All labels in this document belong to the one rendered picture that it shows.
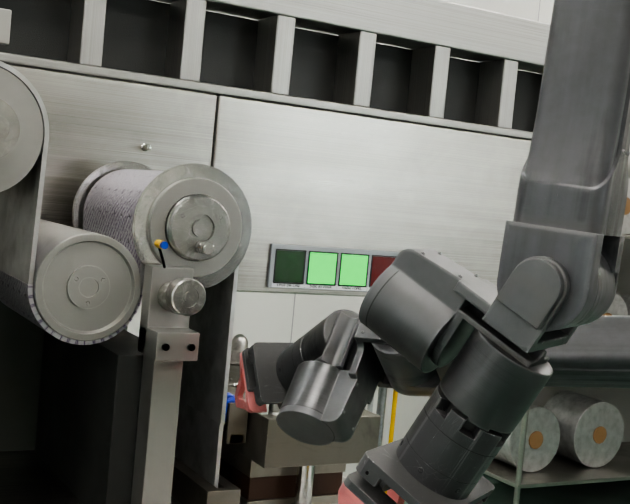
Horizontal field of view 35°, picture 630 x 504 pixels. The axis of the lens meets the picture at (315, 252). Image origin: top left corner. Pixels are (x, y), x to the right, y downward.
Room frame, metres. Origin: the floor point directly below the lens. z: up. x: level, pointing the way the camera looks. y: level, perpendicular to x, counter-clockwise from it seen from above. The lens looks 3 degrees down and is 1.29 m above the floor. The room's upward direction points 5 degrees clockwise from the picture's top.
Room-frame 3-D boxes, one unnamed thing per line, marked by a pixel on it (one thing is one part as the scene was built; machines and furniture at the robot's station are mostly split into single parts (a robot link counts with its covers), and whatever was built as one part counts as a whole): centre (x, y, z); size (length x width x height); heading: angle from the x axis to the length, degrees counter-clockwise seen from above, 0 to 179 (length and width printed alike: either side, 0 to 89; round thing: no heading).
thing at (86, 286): (1.21, 0.31, 1.17); 0.26 x 0.12 x 0.12; 29
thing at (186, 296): (1.07, 0.13, 1.18); 0.04 x 0.02 x 0.04; 119
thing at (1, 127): (0.96, 0.32, 1.33); 0.06 x 0.03 x 0.03; 29
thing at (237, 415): (1.30, 0.13, 1.01); 0.23 x 0.03 x 0.05; 29
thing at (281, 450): (1.38, 0.06, 1.00); 0.40 x 0.16 x 0.06; 29
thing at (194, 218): (1.15, 0.14, 1.25); 0.07 x 0.02 x 0.07; 119
